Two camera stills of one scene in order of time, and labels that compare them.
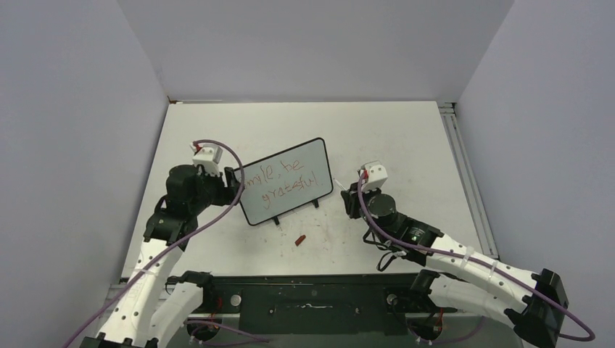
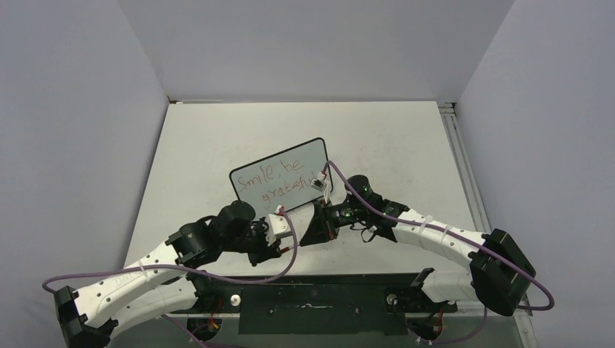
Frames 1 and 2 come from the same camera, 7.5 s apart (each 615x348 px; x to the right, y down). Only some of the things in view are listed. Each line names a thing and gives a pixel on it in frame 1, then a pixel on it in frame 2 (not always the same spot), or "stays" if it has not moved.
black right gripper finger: x=352 y=201 → x=318 y=232
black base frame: x=319 y=304 stays
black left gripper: x=227 y=195 → x=265 y=251
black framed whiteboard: x=279 y=184 stays
